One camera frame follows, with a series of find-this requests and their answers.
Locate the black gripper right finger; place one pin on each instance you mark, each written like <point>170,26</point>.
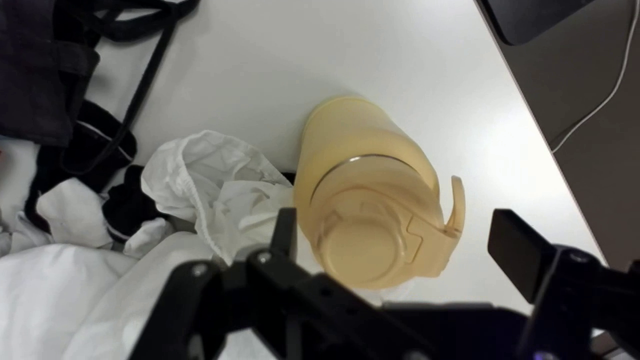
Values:
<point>587,306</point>

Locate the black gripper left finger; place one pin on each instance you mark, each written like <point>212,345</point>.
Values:
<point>267,312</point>

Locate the yellow water bottle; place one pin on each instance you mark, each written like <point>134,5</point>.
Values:
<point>366,201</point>

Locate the black and red printed bag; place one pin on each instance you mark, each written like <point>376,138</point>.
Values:
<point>100,151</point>

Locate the white crumpled bed sheet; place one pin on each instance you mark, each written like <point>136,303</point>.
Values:
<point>66,293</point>

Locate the dark rounded object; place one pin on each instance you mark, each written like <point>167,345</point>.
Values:
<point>527,17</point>

